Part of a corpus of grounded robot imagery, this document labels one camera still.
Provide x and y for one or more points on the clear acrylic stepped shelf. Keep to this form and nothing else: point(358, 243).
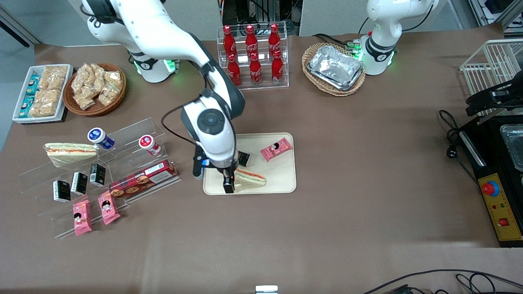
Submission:
point(135, 171)

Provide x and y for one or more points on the red rocker switch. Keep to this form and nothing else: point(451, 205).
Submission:
point(504, 222)

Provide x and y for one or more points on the black sealing machine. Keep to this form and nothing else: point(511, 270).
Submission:
point(494, 163)

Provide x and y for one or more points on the aluminium foil tray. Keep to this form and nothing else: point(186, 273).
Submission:
point(345, 87)
point(335, 65)

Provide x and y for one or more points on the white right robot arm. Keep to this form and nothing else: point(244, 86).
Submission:
point(163, 36)

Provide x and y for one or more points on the small black carton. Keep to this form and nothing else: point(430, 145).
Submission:
point(61, 191)
point(97, 175)
point(79, 183)

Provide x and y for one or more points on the beige plastic serving tray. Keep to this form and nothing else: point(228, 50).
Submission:
point(278, 179)

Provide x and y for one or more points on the small white grey device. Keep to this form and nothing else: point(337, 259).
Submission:
point(266, 289)

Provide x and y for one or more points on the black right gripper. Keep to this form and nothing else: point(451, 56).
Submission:
point(227, 174)

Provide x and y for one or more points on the pink cartoon snack packet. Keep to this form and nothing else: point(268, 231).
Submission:
point(276, 149)
point(82, 217)
point(108, 207)

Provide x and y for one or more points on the white rectangular bin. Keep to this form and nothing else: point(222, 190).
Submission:
point(68, 81)

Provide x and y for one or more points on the blue-lid white bottle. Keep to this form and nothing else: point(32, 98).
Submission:
point(100, 138)

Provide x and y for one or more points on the sandwich orange crust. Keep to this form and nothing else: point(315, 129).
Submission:
point(250, 183)

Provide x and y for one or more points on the black foil snack packet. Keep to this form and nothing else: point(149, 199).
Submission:
point(244, 159)

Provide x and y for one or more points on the red-lid white bottle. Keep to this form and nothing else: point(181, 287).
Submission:
point(149, 144)

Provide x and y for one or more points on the grey metal bar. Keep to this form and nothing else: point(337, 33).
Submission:
point(20, 28)

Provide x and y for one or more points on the metal tray in machine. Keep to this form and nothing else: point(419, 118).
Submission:
point(514, 147)

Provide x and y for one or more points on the yellow control panel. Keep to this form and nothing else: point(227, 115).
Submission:
point(504, 206)

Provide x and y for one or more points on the red emergency stop button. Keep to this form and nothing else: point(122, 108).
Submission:
point(490, 188)

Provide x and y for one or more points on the metal frame shelving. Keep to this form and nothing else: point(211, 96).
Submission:
point(496, 14)

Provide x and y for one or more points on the clear bag of puffed snacks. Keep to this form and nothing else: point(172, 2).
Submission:
point(108, 94)
point(113, 78)
point(94, 72)
point(84, 101)
point(81, 79)

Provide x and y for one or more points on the clear acrylic bottle rack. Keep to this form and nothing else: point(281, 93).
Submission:
point(263, 86)

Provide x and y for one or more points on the teal snack packet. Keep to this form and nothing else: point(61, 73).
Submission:
point(25, 107)
point(32, 84)

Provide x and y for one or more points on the beige cracker bag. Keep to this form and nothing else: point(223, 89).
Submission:
point(54, 76)
point(45, 102)

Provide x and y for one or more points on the red cookie box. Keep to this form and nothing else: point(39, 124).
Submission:
point(143, 179)

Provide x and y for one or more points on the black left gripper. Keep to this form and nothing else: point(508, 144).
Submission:
point(487, 98)

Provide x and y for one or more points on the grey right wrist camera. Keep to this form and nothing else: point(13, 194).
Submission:
point(198, 163)

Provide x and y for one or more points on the red cola bottle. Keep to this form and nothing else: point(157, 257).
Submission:
point(255, 72)
point(229, 41)
point(274, 38)
point(277, 69)
point(235, 72)
point(251, 40)

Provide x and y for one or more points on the wrapped sandwich pale bread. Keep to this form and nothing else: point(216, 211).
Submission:
point(69, 154)

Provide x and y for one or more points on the brown table cover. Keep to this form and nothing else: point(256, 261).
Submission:
point(327, 228)

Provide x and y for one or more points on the dark brown wicker basket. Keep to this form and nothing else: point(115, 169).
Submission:
point(96, 111)

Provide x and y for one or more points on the light tan wicker basket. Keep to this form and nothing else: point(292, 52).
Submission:
point(339, 92)

